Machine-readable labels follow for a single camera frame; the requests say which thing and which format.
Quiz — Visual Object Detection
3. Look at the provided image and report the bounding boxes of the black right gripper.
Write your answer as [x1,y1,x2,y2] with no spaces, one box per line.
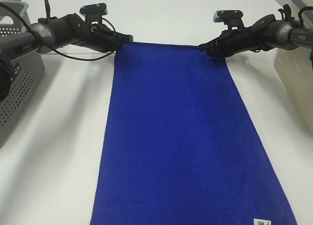
[199,28,257,56]

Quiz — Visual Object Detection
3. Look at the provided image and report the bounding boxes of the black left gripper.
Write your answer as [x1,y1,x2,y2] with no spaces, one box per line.
[68,13,134,51]

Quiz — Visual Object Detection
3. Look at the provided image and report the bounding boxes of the blue towel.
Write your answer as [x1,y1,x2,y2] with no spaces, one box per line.
[91,43,296,225]

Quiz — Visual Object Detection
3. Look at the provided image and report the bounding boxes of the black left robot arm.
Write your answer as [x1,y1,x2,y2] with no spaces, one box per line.
[0,14,133,100]

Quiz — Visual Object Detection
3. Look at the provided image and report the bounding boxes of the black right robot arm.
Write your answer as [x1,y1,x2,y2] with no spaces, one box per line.
[199,4,313,57]

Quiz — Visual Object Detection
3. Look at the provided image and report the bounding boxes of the beige storage bin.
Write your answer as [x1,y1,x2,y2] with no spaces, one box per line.
[274,0,313,134]

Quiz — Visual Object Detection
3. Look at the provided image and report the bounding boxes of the grey perforated plastic basket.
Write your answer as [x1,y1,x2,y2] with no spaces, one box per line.
[0,1,45,144]

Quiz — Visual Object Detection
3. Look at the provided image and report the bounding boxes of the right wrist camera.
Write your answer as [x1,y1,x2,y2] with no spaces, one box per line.
[213,10,244,31]

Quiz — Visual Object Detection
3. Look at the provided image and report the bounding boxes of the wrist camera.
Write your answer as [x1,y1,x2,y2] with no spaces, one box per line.
[79,3,108,24]
[213,10,244,31]

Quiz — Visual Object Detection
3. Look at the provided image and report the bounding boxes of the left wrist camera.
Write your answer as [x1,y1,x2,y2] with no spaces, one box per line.
[79,3,108,24]

